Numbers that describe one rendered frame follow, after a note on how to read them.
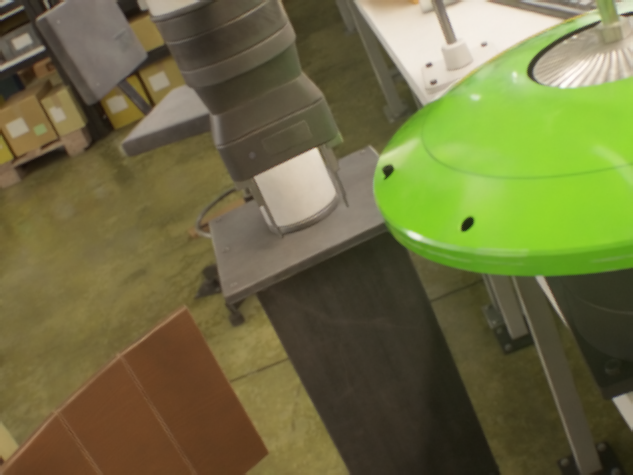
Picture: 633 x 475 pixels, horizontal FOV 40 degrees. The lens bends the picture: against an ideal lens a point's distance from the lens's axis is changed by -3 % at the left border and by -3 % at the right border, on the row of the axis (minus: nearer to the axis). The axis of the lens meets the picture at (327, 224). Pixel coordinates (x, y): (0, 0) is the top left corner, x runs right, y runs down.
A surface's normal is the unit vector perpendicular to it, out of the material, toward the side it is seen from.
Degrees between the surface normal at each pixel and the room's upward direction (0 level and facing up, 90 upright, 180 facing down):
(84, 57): 84
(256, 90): 98
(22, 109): 90
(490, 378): 0
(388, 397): 90
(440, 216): 24
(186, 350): 90
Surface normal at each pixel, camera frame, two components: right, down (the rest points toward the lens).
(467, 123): -0.59, -0.71
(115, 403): 0.71, 0.00
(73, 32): 0.86, -0.32
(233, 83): 0.25, 0.47
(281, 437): -0.38, -0.84
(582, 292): -0.84, 0.49
